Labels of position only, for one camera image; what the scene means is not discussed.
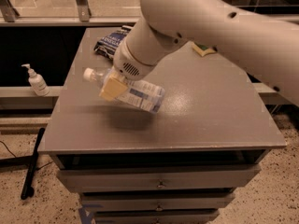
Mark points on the green and yellow sponge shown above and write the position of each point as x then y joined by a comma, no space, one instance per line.
203,50

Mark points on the blue label plastic water bottle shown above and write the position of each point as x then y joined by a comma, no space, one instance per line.
140,94

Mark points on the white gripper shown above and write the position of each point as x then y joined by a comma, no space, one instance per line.
130,64

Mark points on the grey drawer cabinet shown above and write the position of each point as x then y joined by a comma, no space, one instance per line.
180,165

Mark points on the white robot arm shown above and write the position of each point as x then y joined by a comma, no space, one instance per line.
264,47

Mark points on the grey metal window rail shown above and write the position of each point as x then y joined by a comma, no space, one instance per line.
99,11

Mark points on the white pump dispenser bottle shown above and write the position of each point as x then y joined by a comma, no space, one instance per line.
36,81

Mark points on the blue chip bag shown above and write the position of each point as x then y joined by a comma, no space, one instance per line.
107,45

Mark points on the black bar on floor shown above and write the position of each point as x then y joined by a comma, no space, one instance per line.
28,190

